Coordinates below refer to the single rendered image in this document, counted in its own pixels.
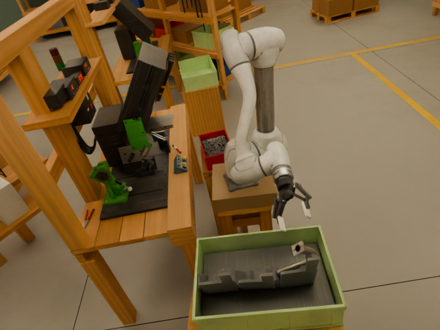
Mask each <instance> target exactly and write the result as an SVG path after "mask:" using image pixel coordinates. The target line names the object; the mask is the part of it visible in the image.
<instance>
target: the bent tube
mask: <svg viewBox="0 0 440 330"><path fill-rule="evenodd" d="M291 248H292V251H293V256H296V255H298V254H300V253H303V254H306V255H308V254H310V253H313V254H316V255H317V256H318V253H317V251H316V250H315V249H313V248H311V247H306V246H304V243H303V241H300V242H298V243H296V244H294V245H293V246H291ZM305 264H306V258H304V259H301V260H298V261H296V262H294V263H291V264H289V265H287V266H284V267H282V268H279V269H277V270H276V273H277V275H278V276H280V273H281V272H284V271H289V270H297V269H298V268H300V267H301V266H303V265H305Z"/></svg>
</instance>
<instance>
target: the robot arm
mask: <svg viewBox="0 0 440 330"><path fill-rule="evenodd" d="M284 46H285V35H284V33H283V31H282V30H281V29H278V28H276V27H270V26H265V27H258V28H255V29H251V30H249V31H246V32H243V33H239V32H238V31H237V30H235V29H228V30H226V31H224V32H223V33H222V34H221V50H222V53H223V57H224V59H225V62H226V65H227V66H228V68H229V70H230V72H231V73H232V75H233V77H234V78H235V79H236V82H237V83H238V84H239V86H240V88H241V90H242V93H243V104H242V110H241V113H240V118H239V122H238V127H237V131H236V137H235V138H233V139H231V140H230V141H229V142H228V143H227V145H226V147H225V153H224V160H225V169H226V173H224V174H223V177H224V178H225V179H226V181H227V185H228V186H229V192H233V191H236V190H239V189H245V188H248V187H256V186H258V185H259V182H258V180H261V179H262V178H264V177H266V176H269V175H272V177H273V180H274V183H275V184H276V186H277V190H278V192H279V196H275V197H274V207H273V212H272V218H274V219H277V222H278V225H279V226H280V231H281V232H286V229H285V223H284V219H283V217H282V213H283V211H284V208H285V205H286V204H287V201H289V200H290V199H292V198H293V197H294V196H295V197H297V198H299V199H301V200H302V202H301V203H302V207H303V210H304V214H305V216H306V217H307V218H310V219H311V218H312V217H311V214H310V210H309V209H310V204H309V202H308V201H309V200H310V199H311V198H312V197H311V196H310V195H309V194H308V193H307V192H306V191H305V190H304V189H303V188H302V187H301V184H300V183H297V182H295V185H294V182H293V178H294V177H293V173H292V169H291V160H290V157H289V154H288V152H287V150H286V149H287V139H286V137H285V135H284V134H283V133H281V132H280V131H279V129H278V128H277V127H275V125H274V64H275V63H276V60H277V58H278V54H279V53H280V52H281V51H282V50H283V48H284ZM249 61H250V62H251V64H252V66H253V69H254V79H253V73H252V70H251V64H250V62H249ZM255 104H256V115H257V127H256V129H254V131H253V135H252V138H251V141H248V140H247V135H248V131H249V127H250V124H251V120H252V116H253V112H254V109H255ZM295 188H296V189H298V190H299V191H300V192H301V193H302V194H303V195H304V196H305V198H304V197H302V196H300V195H298V194H297V193H295ZM282 200H284V201H282Z"/></svg>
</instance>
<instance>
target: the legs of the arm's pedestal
mask: <svg viewBox="0 0 440 330"><path fill-rule="evenodd" d="M220 220H221V226H222V229H223V234H224V235H230V234H238V229H237V227H244V226H250V225H259V226H260V231H266V230H273V227H272V212H271V210H269V211H260V212H256V213H247V214H241V215H230V216H224V217H220Z"/></svg>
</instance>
